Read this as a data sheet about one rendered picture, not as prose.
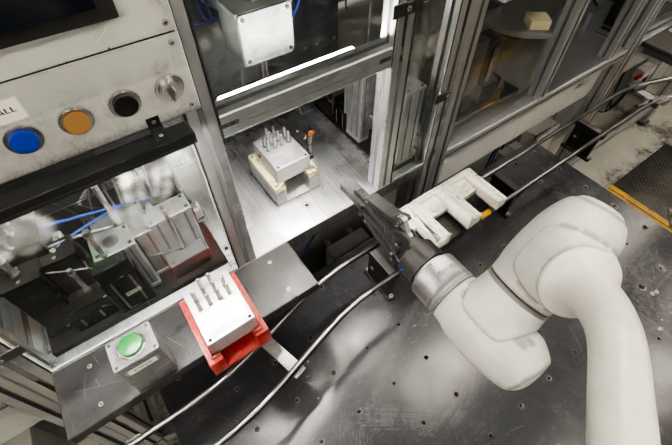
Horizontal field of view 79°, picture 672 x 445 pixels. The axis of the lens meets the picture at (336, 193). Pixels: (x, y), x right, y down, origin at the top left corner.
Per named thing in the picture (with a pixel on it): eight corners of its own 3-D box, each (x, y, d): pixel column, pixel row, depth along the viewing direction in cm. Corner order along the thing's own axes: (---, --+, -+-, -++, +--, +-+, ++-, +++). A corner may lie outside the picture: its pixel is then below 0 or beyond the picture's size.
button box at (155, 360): (139, 392, 78) (113, 373, 69) (126, 358, 82) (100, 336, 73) (178, 368, 81) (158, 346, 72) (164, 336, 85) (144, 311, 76)
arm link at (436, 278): (481, 266, 63) (453, 240, 66) (438, 297, 60) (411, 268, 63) (466, 293, 70) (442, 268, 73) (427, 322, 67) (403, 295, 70)
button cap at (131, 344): (125, 363, 71) (121, 360, 69) (118, 345, 73) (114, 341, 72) (148, 350, 72) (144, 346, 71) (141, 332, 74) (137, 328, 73)
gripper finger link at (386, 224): (397, 249, 70) (398, 245, 69) (358, 206, 76) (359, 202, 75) (414, 238, 72) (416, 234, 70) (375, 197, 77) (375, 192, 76)
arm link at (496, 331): (445, 315, 71) (497, 260, 67) (517, 394, 63) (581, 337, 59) (419, 322, 62) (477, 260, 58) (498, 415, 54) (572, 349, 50)
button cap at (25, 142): (18, 158, 49) (3, 139, 47) (16, 149, 50) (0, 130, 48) (45, 148, 50) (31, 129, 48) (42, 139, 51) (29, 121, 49)
